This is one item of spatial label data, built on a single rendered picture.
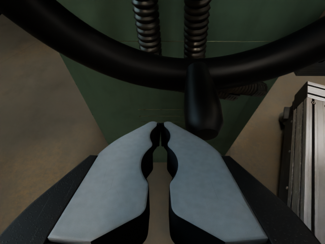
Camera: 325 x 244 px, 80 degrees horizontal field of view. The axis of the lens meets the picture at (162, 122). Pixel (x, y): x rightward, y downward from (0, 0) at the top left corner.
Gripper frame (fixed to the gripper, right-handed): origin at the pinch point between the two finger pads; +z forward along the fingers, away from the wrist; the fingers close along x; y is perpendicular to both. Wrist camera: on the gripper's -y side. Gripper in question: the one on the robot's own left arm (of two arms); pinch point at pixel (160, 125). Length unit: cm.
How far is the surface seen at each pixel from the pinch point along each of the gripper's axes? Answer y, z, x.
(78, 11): -7.0, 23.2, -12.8
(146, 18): -6.0, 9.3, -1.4
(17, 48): 11, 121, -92
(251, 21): -5.8, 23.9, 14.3
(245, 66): -2.8, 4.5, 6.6
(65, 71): 21, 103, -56
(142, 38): -4.3, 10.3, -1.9
